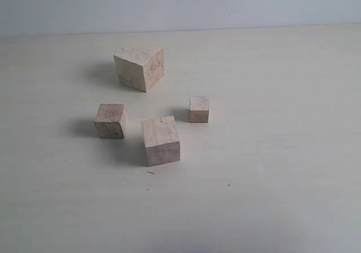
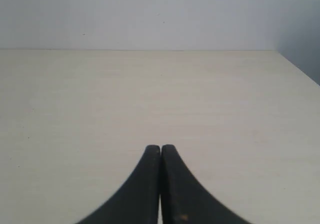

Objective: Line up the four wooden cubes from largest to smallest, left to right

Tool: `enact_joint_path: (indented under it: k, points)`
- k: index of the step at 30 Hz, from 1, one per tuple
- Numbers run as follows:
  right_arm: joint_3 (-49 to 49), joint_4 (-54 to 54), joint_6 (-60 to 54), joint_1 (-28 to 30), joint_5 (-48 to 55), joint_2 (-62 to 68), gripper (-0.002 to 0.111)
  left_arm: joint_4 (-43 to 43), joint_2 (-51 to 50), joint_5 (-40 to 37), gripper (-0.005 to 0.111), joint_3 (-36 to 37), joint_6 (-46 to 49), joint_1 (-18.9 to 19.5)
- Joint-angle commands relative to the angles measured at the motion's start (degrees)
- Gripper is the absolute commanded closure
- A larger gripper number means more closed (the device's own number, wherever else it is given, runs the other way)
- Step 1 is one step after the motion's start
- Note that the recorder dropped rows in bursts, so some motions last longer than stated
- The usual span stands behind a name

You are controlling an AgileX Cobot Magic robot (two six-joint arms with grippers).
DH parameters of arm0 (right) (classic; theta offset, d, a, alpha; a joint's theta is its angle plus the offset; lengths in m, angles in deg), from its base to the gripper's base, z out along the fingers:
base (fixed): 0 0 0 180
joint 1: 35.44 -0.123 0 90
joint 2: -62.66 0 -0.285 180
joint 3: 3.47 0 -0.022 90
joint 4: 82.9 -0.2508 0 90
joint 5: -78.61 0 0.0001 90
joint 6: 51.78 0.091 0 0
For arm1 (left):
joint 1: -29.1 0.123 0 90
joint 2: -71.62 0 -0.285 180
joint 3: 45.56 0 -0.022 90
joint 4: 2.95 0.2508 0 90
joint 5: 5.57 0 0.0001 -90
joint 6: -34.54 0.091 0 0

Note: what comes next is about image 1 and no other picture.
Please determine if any smallest wooden cube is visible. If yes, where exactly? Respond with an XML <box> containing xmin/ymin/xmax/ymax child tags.
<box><xmin>189</xmin><ymin>96</ymin><xmax>209</xmax><ymax>123</ymax></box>

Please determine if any second largest wooden cube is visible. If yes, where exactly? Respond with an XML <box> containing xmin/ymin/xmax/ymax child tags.
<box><xmin>141</xmin><ymin>116</ymin><xmax>181</xmax><ymax>167</ymax></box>

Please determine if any third largest wooden cube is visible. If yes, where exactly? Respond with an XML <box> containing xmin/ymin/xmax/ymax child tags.
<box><xmin>94</xmin><ymin>104</ymin><xmax>128</xmax><ymax>139</ymax></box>

